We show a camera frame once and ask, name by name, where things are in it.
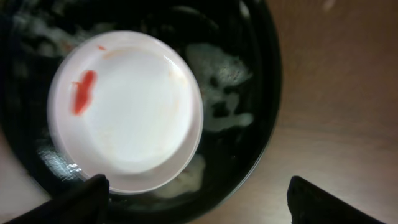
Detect round black tray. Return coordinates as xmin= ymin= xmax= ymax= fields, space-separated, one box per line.
xmin=1 ymin=1 xmax=282 ymax=223

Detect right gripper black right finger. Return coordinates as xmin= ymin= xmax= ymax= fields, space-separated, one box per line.
xmin=287 ymin=176 xmax=383 ymax=224

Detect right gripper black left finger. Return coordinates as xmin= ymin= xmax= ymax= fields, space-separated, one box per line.
xmin=6 ymin=174 xmax=109 ymax=224

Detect pink white plate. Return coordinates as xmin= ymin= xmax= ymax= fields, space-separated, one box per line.
xmin=47 ymin=31 xmax=203 ymax=195

